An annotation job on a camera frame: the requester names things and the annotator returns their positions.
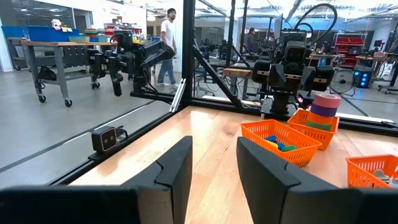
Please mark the black computer with lit fans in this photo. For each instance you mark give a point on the black computer with lit fans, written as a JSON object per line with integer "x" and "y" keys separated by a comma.
{"x": 362, "y": 79}

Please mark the yellow mini stapler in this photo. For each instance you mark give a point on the yellow mini stapler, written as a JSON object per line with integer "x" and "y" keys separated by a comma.
{"x": 273, "y": 143}

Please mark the green mini stapler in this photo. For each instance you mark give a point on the green mini stapler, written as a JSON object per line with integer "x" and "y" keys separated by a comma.
{"x": 289, "y": 148}

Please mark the small black camera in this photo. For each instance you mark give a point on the small black camera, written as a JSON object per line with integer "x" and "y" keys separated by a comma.
{"x": 104, "y": 140}

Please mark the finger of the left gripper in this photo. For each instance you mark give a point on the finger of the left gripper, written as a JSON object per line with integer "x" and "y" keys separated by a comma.
{"x": 308, "y": 80}
{"x": 277, "y": 77}

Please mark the large blue plastic bin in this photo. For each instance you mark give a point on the large blue plastic bin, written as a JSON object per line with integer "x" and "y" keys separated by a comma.
{"x": 49, "y": 34}

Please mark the grey staple remover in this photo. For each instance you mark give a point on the grey staple remover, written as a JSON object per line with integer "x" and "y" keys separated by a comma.
{"x": 381, "y": 175}

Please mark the silver metal bracket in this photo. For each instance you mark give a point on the silver metal bracket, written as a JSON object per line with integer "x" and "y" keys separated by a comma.
{"x": 178, "y": 95}

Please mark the black hanging bag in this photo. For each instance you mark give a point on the black hanging bag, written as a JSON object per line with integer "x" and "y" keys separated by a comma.
{"x": 47, "y": 74}

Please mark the orange plastic basket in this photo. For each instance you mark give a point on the orange plastic basket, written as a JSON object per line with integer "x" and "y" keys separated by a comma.
{"x": 320, "y": 139}
{"x": 255, "y": 130}
{"x": 360, "y": 174}

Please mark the wooden workbench on casters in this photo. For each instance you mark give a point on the wooden workbench on casters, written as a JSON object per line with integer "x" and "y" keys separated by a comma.
{"x": 62, "y": 43}

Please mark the orange tape roll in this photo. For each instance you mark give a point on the orange tape roll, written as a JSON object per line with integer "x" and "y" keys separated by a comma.
{"x": 321, "y": 119}

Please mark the green tape roll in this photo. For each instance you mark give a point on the green tape roll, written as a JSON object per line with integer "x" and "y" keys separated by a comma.
{"x": 318, "y": 126}

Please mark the black floor fan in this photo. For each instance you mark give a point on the black floor fan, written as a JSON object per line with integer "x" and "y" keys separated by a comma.
{"x": 342, "y": 81}

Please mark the red storage bin rack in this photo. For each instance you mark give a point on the red storage bin rack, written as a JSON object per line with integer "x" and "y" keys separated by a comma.
{"x": 348, "y": 42}

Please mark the small blue plastic bin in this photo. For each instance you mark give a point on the small blue plastic bin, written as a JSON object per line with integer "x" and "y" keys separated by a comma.
{"x": 14, "y": 31}

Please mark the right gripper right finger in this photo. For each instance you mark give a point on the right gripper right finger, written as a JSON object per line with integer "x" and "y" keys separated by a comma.
{"x": 280, "y": 199}

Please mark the blue mini stapler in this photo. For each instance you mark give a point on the blue mini stapler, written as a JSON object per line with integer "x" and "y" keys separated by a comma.
{"x": 271, "y": 138}
{"x": 280, "y": 145}

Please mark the stack of coloured trays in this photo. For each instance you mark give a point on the stack of coloured trays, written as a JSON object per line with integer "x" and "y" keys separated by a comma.
{"x": 90, "y": 34}

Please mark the pink tape roll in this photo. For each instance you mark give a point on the pink tape roll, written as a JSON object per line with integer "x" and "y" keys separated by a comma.
{"x": 326, "y": 100}

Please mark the wooden table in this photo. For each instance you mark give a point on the wooden table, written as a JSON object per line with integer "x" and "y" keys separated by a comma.
{"x": 239, "y": 73}

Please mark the person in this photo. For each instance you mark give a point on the person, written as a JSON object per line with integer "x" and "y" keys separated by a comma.
{"x": 251, "y": 40}
{"x": 168, "y": 34}

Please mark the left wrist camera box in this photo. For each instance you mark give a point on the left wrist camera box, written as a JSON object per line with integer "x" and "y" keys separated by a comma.
{"x": 295, "y": 53}

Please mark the purple tape roll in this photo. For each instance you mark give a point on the purple tape roll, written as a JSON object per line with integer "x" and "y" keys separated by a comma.
{"x": 323, "y": 110}

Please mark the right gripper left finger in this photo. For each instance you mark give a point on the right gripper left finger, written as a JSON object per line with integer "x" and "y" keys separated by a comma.
{"x": 161, "y": 199}

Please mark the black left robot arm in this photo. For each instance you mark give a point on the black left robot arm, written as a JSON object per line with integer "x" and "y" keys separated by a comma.
{"x": 281, "y": 101}

